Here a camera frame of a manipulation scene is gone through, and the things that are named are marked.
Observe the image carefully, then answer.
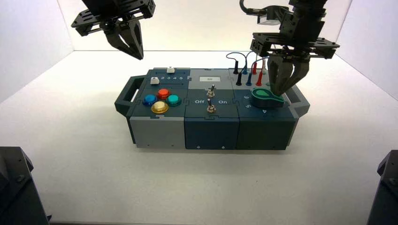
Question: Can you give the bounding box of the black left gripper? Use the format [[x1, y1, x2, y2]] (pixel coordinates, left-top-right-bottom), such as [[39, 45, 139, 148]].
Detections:
[[70, 0, 156, 60]]

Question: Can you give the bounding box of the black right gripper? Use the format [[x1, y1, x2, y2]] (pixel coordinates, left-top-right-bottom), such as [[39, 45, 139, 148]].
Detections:
[[249, 14, 340, 96]]

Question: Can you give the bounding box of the green and black rotary knob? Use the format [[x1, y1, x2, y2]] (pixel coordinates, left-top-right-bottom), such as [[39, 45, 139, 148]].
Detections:
[[250, 88, 285, 109]]

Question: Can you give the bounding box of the grey and teal task box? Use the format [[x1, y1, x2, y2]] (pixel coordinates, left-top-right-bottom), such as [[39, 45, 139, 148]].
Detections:
[[114, 67, 310, 150]]

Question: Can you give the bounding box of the dark left arm base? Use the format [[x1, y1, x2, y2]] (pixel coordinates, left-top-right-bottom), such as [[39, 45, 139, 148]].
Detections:
[[0, 146, 50, 225]]

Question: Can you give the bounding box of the dark right arm base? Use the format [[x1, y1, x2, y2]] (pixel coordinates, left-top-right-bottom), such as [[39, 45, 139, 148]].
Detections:
[[367, 150, 398, 225]]

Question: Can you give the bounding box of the blue round push button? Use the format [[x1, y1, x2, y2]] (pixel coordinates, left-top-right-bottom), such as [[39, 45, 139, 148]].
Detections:
[[142, 94, 158, 107]]

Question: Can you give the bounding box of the orange round push button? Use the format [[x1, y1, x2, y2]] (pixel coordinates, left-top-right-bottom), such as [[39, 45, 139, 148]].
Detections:
[[156, 88, 171, 100]]

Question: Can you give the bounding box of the yellow round push button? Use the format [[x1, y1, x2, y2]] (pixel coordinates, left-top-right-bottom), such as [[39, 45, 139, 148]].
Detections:
[[151, 101, 170, 115]]

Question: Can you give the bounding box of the teal round push button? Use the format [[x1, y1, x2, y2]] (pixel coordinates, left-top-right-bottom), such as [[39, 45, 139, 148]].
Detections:
[[165, 94, 182, 107]]

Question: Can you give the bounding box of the white jumper cable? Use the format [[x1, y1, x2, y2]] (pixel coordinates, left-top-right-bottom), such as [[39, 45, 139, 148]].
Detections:
[[261, 57, 272, 88]]

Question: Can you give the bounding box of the red jumper cable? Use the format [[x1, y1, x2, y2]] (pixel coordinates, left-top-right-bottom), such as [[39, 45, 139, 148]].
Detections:
[[251, 57, 268, 87]]

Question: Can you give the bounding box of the blue jumper cable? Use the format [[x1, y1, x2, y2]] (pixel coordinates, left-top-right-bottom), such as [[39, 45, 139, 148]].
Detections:
[[242, 51, 270, 87]]

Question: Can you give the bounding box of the black jumper cable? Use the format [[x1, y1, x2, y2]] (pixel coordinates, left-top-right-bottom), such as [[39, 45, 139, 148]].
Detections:
[[225, 52, 249, 87]]

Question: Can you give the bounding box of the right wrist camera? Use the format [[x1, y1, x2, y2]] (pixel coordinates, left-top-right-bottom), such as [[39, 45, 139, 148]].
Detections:
[[257, 6, 291, 25]]

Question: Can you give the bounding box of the black right camera cable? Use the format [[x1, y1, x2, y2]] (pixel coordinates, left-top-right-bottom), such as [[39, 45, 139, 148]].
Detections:
[[239, 0, 268, 15]]

